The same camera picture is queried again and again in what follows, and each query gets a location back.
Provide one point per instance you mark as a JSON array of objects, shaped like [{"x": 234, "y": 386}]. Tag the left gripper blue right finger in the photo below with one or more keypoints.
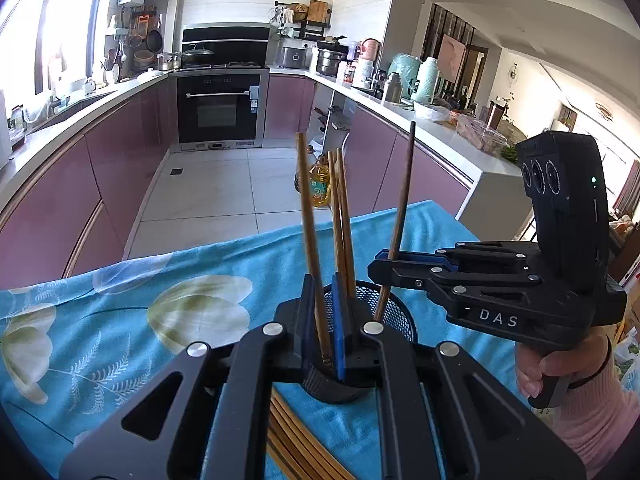
[{"x": 441, "y": 415}]

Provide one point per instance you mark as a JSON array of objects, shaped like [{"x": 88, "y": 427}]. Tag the silver rice cooker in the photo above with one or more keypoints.
[{"x": 297, "y": 58}]

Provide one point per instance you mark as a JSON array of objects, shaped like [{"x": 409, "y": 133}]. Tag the black mesh pen cup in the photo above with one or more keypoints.
[{"x": 356, "y": 363}]

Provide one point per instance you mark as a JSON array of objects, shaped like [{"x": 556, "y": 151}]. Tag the steel stock pot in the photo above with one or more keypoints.
[{"x": 330, "y": 56}]

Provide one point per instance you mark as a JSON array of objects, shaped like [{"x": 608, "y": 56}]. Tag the yellow cooking oil bottle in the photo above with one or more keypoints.
[{"x": 319, "y": 182}]

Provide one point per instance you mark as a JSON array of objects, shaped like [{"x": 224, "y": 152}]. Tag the black wok with lid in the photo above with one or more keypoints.
[{"x": 197, "y": 56}]

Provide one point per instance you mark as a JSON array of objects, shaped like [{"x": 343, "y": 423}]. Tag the black built-in oven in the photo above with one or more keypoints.
[{"x": 221, "y": 108}]

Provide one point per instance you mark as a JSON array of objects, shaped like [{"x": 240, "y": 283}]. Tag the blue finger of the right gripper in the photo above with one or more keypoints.
[
  {"x": 415, "y": 257},
  {"x": 410, "y": 277}
]

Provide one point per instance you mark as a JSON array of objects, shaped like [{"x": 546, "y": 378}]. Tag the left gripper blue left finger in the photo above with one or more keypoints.
[{"x": 205, "y": 414}]

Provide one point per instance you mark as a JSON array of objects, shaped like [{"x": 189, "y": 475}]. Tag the pink sleeve right forearm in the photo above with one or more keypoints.
[{"x": 599, "y": 421}]

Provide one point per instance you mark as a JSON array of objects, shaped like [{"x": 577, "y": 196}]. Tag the black wall rack shelf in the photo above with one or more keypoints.
[{"x": 304, "y": 21}]

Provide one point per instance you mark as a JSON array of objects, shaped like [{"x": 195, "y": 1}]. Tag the teal electric kettle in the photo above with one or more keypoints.
[{"x": 407, "y": 67}]

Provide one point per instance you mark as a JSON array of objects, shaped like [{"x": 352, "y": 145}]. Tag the person's right hand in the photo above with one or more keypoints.
[{"x": 579, "y": 363}]

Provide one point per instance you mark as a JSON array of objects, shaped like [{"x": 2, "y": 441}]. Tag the mint green thermos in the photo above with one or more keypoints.
[{"x": 427, "y": 78}]

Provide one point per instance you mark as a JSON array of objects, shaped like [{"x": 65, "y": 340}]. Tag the black range hood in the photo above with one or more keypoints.
[{"x": 233, "y": 43}]

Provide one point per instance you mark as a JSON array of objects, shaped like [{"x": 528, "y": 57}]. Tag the blue floral tablecloth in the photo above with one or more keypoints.
[{"x": 73, "y": 351}]

